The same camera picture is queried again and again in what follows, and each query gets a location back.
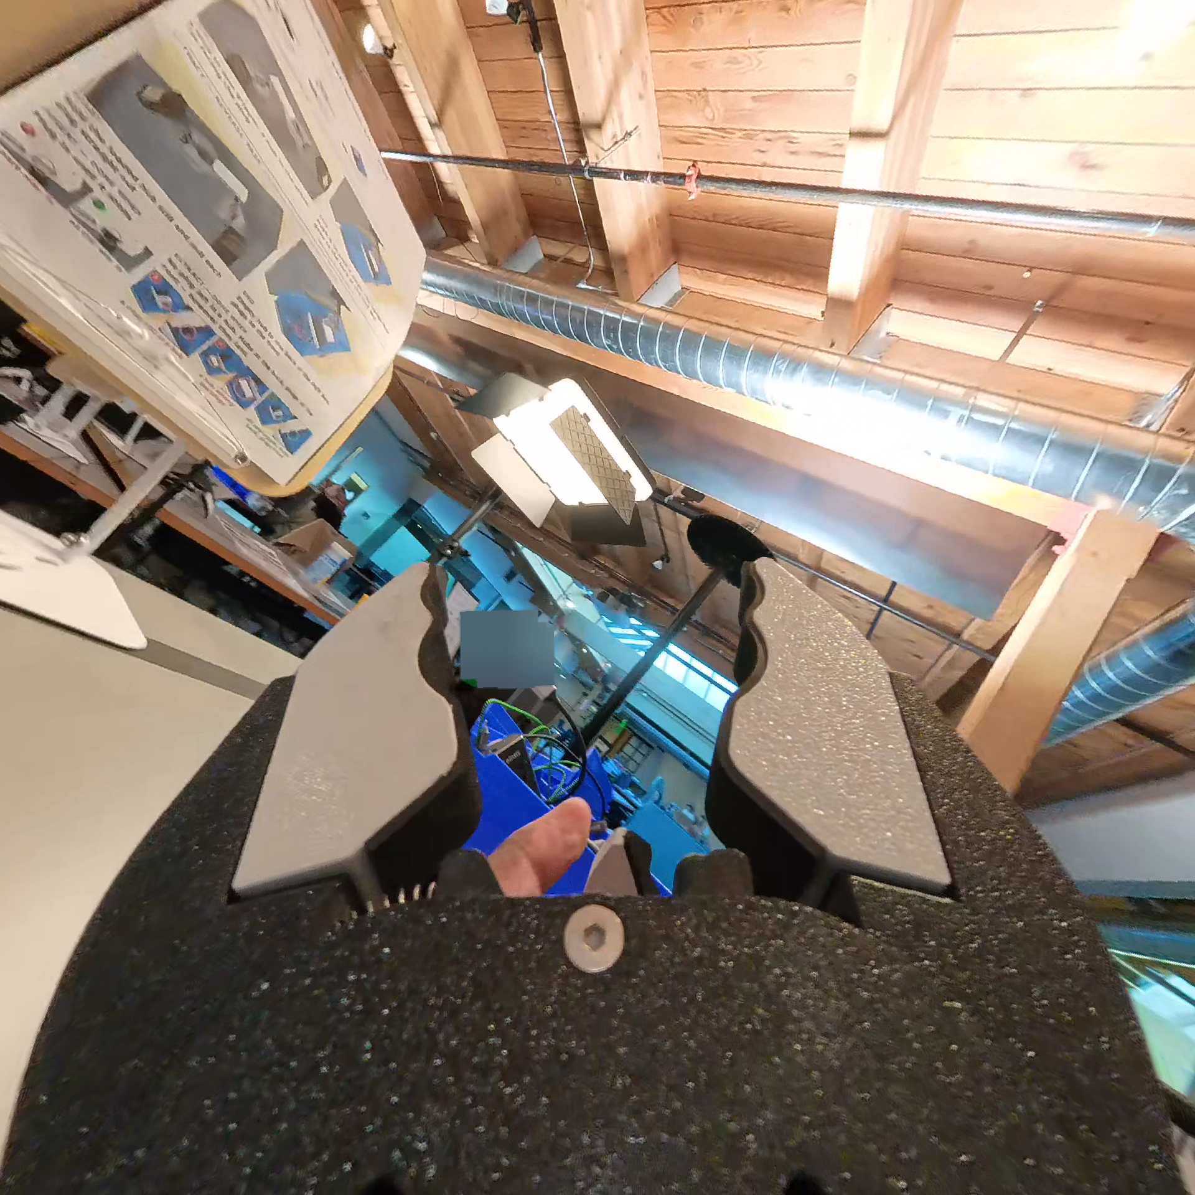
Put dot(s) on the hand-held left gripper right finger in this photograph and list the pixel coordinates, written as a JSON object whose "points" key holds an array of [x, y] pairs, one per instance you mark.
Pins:
{"points": [[830, 747]]}

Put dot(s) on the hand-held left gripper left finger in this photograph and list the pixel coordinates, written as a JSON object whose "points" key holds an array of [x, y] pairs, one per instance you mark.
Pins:
{"points": [[364, 747]]}

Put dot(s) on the blue plastic bin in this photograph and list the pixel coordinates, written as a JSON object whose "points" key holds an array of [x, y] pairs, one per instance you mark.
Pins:
{"points": [[509, 812]]}

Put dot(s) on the grey desk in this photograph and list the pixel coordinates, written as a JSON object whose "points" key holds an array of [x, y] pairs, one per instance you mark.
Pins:
{"points": [[92, 794]]}

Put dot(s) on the person's left hand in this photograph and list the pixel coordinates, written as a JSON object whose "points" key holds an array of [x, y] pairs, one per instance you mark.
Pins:
{"points": [[546, 845]]}

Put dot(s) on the cardboard box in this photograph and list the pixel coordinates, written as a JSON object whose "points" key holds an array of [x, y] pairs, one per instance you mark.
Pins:
{"points": [[317, 546]]}

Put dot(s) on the black boom stand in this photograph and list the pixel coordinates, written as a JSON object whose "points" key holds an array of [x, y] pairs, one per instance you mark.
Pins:
{"points": [[728, 551]]}

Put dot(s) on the grey hanging panel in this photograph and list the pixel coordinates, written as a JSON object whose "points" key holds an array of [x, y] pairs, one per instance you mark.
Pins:
{"points": [[839, 522]]}

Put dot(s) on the wooden beam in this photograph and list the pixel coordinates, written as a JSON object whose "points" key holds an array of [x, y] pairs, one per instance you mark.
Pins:
{"points": [[1054, 653]]}

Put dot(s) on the instruction sheet on stand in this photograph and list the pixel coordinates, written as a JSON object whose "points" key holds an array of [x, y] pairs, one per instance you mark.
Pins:
{"points": [[345, 448]]}

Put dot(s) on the ceiling light panel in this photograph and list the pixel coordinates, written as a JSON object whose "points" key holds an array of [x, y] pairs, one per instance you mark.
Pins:
{"points": [[550, 448]]}

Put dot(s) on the metal ceiling pipe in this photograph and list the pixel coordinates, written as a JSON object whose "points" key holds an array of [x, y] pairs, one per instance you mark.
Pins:
{"points": [[839, 194]]}

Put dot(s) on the silver ventilation duct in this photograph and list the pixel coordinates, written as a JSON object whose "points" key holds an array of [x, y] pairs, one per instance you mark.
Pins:
{"points": [[746, 364], [1119, 672]]}

